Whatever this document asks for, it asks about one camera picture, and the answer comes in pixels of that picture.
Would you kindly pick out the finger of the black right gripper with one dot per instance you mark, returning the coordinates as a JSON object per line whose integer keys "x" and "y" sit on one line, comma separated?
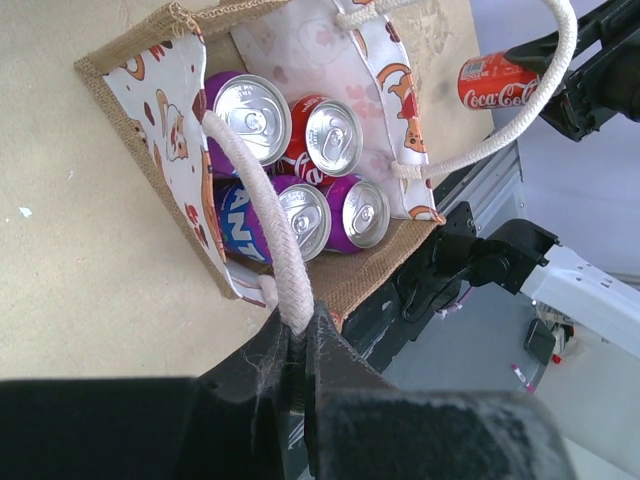
{"x": 536, "y": 55}

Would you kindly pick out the red coca-cola can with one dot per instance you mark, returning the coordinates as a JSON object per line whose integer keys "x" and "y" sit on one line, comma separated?
{"x": 326, "y": 141}
{"x": 492, "y": 82}

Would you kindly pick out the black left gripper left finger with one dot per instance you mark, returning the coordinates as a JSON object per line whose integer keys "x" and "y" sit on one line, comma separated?
{"x": 224, "y": 424}

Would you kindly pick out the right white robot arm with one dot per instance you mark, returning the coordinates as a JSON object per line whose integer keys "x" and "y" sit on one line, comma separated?
{"x": 520, "y": 256}

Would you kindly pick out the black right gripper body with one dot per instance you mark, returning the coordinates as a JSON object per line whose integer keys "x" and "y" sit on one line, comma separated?
{"x": 607, "y": 83}

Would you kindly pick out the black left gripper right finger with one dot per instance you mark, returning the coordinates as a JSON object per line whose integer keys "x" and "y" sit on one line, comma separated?
{"x": 359, "y": 426}

